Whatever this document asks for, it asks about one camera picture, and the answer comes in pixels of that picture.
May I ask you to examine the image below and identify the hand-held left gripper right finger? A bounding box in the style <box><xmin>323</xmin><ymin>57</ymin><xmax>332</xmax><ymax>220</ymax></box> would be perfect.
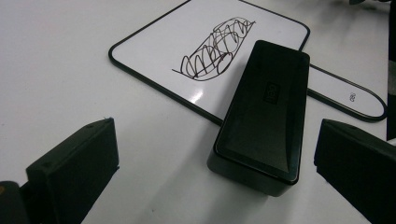
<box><xmin>313</xmin><ymin>118</ymin><xmax>396</xmax><ymax>224</ymax></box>

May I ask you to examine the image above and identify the black whiteboard eraser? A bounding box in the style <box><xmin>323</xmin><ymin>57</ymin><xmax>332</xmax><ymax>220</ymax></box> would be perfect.
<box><xmin>206</xmin><ymin>39</ymin><xmax>311</xmax><ymax>198</ymax></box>

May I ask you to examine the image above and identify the white whiteboard with handle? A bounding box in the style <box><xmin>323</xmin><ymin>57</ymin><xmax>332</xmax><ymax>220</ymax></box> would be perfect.
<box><xmin>107</xmin><ymin>0</ymin><xmax>389</xmax><ymax>127</ymax></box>

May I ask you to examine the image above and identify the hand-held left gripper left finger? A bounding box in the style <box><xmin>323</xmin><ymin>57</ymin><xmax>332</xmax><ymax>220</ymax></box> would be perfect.
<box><xmin>25</xmin><ymin>117</ymin><xmax>120</xmax><ymax>224</ymax></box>

